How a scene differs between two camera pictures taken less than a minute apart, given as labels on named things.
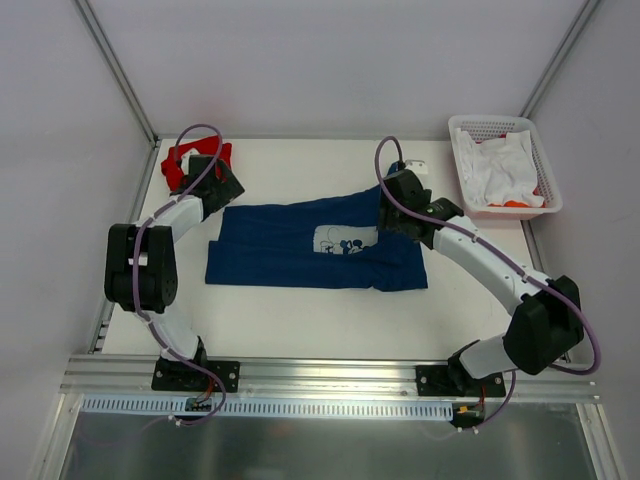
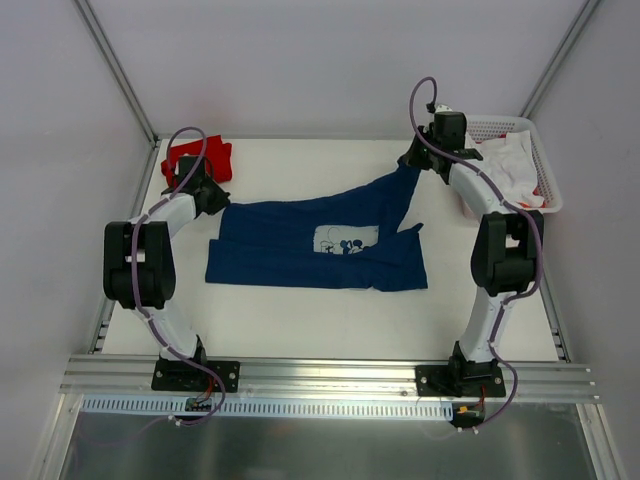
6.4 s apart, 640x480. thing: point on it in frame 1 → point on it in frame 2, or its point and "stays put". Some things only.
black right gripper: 386,220 → 415,154
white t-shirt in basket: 499,171 stays put
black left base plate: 175,375 stays put
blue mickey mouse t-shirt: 326,241 stays put
